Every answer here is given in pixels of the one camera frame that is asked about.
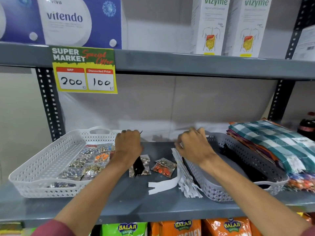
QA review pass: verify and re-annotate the person's right hand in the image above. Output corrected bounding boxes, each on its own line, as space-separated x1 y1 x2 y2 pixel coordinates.
175 127 217 167

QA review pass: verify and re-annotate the person's left hand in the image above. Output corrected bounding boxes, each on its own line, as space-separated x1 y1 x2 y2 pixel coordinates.
112 130 144 167

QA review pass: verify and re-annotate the bundle of white zippers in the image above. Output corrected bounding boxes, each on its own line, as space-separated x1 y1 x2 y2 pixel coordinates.
148 148 204 198

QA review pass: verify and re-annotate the black zipper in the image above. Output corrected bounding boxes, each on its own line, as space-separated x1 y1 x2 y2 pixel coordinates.
133 131 146 176

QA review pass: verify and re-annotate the person's right forearm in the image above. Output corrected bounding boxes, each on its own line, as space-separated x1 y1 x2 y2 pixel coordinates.
199 154 313 236

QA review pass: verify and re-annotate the person's left forearm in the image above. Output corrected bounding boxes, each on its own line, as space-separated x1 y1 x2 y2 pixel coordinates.
54 157 133 230

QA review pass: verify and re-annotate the clear packet of orange beads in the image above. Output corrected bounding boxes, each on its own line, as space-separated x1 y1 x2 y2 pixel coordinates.
151 158 177 178

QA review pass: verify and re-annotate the clear packet of gold buttons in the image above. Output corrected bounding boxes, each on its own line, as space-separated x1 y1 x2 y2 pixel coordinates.
129 154 151 178

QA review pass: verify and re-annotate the pile of jewellery packets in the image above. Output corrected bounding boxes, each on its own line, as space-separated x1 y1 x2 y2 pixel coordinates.
47 143 116 188

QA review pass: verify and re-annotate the pile of black zippers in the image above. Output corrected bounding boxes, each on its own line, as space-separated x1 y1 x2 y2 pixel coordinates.
219 143 271 189

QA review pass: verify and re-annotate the grey perforated plastic basket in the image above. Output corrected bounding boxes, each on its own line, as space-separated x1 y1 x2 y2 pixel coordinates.
183 131 289 202

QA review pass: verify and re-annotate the grey metal rack shelf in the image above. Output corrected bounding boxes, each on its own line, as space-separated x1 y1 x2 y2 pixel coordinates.
0 141 315 228
0 42 315 81

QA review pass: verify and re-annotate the green and yellow price sign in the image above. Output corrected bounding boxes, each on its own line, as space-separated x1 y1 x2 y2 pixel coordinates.
51 46 118 94

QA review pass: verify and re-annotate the orange snack packet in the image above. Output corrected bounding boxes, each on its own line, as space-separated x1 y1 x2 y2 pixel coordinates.
149 219 202 236
203 217 253 236

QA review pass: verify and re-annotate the green checked folded cloth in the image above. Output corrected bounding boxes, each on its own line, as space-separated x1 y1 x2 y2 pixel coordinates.
228 119 315 174

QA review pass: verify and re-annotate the white perforated plastic basket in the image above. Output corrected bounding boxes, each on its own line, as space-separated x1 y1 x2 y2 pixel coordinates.
8 126 123 198

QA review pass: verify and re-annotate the green snack packet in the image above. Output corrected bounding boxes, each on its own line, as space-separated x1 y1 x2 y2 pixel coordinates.
100 222 148 236

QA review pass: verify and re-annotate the blue and white carton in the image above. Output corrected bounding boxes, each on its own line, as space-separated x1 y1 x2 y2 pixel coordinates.
36 0 123 49
0 0 46 45

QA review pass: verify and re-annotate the maroon left sleeve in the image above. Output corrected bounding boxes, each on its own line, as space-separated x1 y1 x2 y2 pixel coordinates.
31 219 75 236

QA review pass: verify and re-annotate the maroon sleeve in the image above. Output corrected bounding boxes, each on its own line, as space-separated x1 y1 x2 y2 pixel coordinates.
31 219 75 236
300 225 315 236

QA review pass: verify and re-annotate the stack of colourful folded cloths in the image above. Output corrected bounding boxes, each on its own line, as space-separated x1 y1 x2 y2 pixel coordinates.
226 117 315 192

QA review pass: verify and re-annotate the white carton with stomach drawing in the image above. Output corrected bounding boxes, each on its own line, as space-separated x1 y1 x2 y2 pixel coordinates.
189 0 231 56
221 0 273 58

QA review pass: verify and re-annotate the dark drink bottle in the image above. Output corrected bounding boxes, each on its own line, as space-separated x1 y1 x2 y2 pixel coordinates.
297 111 315 142

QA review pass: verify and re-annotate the yellow snack packet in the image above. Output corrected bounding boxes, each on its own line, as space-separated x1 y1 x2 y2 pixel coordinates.
0 222 24 236

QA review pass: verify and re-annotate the maroon right sleeve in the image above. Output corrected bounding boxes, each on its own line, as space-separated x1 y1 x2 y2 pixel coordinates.
300 225 315 236

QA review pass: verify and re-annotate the white printed box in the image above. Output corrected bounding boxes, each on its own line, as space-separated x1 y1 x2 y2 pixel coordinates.
291 24 315 62

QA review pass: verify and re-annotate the black perforated rack post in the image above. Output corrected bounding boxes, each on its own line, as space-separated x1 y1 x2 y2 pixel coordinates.
35 67 66 142
267 0 315 122

